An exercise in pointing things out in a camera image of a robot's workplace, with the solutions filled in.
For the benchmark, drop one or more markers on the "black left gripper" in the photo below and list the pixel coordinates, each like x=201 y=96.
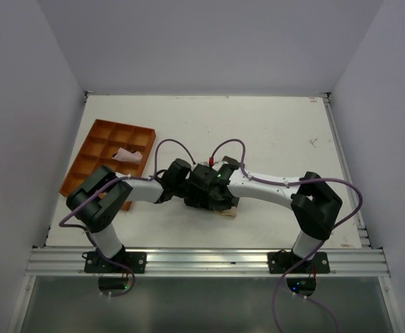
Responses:
x=200 y=199

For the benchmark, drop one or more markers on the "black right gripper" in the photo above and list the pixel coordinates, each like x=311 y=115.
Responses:
x=214 y=205

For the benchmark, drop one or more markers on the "olive underwear with cream waistband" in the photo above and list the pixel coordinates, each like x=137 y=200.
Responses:
x=232 y=212

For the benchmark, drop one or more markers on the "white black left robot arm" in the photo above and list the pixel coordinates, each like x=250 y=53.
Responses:
x=96 y=201

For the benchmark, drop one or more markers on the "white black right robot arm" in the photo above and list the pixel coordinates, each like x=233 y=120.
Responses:
x=315 y=204

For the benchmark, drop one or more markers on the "pink rolled underwear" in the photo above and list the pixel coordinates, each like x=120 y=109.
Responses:
x=122 y=155

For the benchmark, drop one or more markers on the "orange wooden compartment tray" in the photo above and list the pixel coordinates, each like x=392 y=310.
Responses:
x=103 y=141

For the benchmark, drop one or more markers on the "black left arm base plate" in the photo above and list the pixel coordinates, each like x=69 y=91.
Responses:
x=95 y=263

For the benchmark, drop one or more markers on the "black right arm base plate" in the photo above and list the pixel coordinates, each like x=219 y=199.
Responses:
x=281 y=261

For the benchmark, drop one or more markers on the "aluminium frame rail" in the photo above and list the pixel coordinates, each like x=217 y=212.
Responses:
x=183 y=262

